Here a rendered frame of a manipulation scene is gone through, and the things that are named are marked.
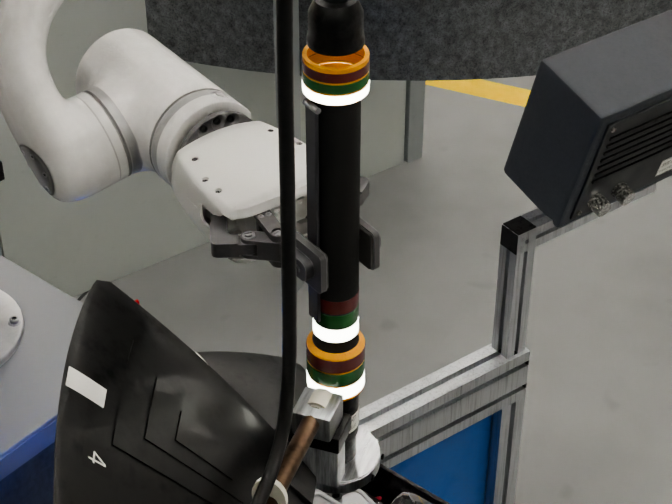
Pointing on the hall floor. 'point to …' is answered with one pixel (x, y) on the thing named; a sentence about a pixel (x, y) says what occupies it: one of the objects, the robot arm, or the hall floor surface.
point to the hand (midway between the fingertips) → (334, 250)
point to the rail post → (504, 454)
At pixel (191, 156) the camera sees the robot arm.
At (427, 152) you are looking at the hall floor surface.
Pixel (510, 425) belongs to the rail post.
